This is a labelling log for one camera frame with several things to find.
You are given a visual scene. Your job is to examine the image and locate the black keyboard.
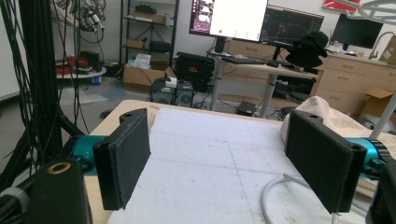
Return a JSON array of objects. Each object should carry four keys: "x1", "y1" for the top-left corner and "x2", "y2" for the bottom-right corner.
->
[{"x1": 220, "y1": 55, "x2": 269, "y2": 66}]

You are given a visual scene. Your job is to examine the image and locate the beige cloth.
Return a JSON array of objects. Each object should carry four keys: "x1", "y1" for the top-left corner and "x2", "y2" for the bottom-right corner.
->
[{"x1": 279, "y1": 95, "x2": 396, "y2": 147}]

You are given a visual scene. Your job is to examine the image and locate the black equipment case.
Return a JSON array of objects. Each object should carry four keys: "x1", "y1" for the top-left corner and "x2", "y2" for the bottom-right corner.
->
[{"x1": 173, "y1": 51, "x2": 217, "y2": 93}]

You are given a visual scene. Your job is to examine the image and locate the cardboard box on shelf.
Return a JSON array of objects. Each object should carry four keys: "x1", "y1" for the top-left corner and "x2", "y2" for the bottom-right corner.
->
[{"x1": 134, "y1": 10, "x2": 168, "y2": 25}]

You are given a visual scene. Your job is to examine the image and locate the small open cardboard box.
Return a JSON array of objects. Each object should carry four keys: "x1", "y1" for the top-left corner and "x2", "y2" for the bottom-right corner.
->
[{"x1": 360, "y1": 87, "x2": 395, "y2": 119}]

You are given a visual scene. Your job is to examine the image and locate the small black floor box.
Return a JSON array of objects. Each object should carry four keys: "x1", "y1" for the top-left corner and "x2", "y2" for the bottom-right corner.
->
[{"x1": 235, "y1": 100, "x2": 257, "y2": 117}]

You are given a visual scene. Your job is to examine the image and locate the grey cable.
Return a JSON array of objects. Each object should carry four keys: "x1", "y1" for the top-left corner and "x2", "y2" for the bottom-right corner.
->
[{"x1": 261, "y1": 173, "x2": 368, "y2": 224}]

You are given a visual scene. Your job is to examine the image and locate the black switched-off monitor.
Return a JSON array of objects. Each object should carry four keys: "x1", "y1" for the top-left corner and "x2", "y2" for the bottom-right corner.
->
[{"x1": 331, "y1": 13, "x2": 385, "y2": 50}]

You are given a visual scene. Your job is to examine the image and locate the dark screen monitor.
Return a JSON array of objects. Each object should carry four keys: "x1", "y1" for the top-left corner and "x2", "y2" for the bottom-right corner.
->
[{"x1": 260, "y1": 5, "x2": 325, "y2": 49}]

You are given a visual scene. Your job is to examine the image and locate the black metal shelf rack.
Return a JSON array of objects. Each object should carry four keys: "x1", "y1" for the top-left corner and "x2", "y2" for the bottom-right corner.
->
[{"x1": 119, "y1": 0, "x2": 180, "y2": 68}]

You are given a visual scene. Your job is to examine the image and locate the light wooden drawer cabinet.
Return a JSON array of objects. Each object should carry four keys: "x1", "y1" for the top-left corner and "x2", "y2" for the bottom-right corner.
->
[{"x1": 311, "y1": 52, "x2": 396, "y2": 118}]

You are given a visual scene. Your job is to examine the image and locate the black post with cables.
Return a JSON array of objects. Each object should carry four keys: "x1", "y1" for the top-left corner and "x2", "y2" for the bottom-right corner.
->
[{"x1": 0, "y1": 0, "x2": 92, "y2": 191}]

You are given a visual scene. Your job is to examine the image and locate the metal faucet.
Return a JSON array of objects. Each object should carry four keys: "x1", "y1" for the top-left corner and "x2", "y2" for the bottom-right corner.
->
[{"x1": 368, "y1": 31, "x2": 396, "y2": 61}]

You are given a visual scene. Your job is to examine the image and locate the bright lit monitor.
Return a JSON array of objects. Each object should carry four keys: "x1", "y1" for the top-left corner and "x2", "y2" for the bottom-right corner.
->
[{"x1": 189, "y1": 0, "x2": 269, "y2": 43}]

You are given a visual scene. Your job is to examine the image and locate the black computer tower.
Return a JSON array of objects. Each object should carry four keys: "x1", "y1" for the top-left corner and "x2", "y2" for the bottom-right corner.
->
[{"x1": 149, "y1": 77, "x2": 196, "y2": 107}]

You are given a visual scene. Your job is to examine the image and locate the large open cardboard box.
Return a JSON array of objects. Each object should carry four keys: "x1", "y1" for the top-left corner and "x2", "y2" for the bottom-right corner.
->
[{"x1": 121, "y1": 63, "x2": 177, "y2": 89}]

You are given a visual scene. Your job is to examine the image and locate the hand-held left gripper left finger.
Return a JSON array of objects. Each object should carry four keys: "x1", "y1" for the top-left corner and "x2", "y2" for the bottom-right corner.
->
[{"x1": 92, "y1": 107, "x2": 152, "y2": 211}]

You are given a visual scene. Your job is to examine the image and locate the standing desk with metal legs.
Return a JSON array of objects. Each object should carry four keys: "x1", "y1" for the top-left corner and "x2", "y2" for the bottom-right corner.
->
[{"x1": 206, "y1": 50, "x2": 318, "y2": 119}]

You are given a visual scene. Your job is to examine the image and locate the red sign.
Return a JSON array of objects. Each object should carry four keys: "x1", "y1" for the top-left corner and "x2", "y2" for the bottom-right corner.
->
[{"x1": 322, "y1": 0, "x2": 359, "y2": 14}]

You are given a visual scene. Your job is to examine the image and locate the white metal pole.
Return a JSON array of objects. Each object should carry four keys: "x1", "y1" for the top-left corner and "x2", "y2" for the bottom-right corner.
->
[{"x1": 368, "y1": 92, "x2": 396, "y2": 141}]

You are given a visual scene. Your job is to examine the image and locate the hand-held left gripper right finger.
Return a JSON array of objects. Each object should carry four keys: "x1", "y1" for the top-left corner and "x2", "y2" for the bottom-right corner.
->
[{"x1": 284, "y1": 109, "x2": 369, "y2": 216}]

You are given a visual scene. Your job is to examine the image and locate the round white table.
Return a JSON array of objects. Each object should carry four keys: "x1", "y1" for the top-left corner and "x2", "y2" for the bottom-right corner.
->
[{"x1": 55, "y1": 66, "x2": 107, "y2": 86}]

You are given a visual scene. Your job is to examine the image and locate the black hat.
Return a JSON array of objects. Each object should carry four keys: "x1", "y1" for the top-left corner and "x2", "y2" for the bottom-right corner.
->
[{"x1": 285, "y1": 31, "x2": 330, "y2": 71}]

